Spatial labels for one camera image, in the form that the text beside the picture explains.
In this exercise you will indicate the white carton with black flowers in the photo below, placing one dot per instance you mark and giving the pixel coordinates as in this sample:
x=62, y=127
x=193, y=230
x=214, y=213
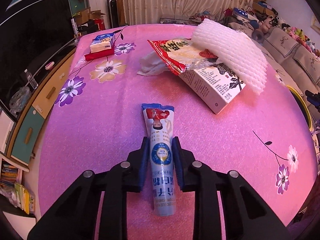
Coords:
x=212, y=90

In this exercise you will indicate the glass coffee table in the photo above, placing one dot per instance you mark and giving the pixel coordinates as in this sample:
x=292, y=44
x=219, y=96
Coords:
x=180, y=20

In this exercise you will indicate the glass bowl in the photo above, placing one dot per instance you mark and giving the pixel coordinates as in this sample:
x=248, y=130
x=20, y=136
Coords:
x=20, y=97

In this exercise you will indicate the white foam fruit net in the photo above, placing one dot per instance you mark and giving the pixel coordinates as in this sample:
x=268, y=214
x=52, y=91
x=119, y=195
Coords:
x=230, y=47

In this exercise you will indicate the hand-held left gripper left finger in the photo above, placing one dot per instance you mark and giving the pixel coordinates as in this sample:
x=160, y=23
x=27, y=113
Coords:
x=144, y=165

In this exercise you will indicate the dark bin with yellow rim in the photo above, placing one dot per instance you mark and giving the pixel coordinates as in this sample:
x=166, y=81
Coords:
x=297, y=95

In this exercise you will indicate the clear water bottle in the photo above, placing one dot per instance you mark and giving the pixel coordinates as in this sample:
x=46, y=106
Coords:
x=32, y=80

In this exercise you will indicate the teal wooden television cabinet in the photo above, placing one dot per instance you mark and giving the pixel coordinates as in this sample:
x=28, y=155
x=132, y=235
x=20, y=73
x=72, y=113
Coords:
x=45, y=97

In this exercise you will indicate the beige patterned curtain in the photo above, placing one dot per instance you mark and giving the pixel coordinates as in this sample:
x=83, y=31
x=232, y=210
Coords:
x=175, y=0

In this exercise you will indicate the white floral bed sheet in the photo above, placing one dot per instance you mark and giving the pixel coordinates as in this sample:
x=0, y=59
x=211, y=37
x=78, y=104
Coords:
x=277, y=72

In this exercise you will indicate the red box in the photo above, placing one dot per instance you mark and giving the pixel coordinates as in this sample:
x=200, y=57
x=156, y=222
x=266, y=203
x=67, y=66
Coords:
x=100, y=24

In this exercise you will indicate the pink small dish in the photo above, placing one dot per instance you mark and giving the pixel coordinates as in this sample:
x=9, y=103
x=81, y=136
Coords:
x=49, y=65

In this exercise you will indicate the row of books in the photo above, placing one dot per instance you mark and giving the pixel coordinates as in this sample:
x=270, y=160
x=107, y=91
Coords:
x=17, y=190

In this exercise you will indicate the red snack wrapper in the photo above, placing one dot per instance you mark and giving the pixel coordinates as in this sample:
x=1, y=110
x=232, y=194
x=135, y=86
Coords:
x=172, y=52

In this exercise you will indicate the white tall narrow box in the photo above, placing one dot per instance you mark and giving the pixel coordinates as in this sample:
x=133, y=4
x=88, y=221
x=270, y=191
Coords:
x=75, y=27

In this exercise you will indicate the beige sofa with deer covers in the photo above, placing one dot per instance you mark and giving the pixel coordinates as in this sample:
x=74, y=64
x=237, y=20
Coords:
x=282, y=40

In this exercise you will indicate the black tower fan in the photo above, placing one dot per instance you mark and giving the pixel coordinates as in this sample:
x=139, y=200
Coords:
x=113, y=12

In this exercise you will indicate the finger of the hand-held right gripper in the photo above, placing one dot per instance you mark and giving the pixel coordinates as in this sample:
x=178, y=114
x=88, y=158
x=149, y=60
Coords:
x=313, y=100

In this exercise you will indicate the white drawer unit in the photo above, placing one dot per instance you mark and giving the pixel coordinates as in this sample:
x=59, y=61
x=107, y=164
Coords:
x=6, y=130

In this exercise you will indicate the large black television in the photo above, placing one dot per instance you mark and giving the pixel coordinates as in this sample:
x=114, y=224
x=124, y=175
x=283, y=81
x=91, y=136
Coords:
x=30, y=35

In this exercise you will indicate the printed squeeze tube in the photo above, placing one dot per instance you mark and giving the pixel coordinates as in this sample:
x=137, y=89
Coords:
x=161, y=155

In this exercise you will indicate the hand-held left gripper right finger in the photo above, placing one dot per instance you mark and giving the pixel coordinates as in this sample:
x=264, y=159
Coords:
x=178, y=165

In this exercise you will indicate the star printed pillow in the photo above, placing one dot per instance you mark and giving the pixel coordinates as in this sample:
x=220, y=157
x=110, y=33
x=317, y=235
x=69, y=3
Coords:
x=242, y=14

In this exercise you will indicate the red flat packet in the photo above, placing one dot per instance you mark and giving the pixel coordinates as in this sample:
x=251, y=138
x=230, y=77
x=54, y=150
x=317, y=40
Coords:
x=97, y=55

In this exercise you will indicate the grey neck pillow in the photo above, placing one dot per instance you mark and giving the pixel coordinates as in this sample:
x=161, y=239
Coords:
x=255, y=35

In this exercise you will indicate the white tissue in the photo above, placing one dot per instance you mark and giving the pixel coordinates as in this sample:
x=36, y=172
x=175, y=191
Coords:
x=150, y=65

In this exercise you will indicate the blue white tissue pack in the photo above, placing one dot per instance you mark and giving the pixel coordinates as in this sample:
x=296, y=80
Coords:
x=102, y=41

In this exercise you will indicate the pink floral tablecloth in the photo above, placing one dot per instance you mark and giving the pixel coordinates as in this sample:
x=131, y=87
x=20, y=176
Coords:
x=100, y=130

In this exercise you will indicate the pile of plush toys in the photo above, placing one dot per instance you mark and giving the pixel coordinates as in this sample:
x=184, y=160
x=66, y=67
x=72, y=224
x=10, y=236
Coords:
x=295, y=31

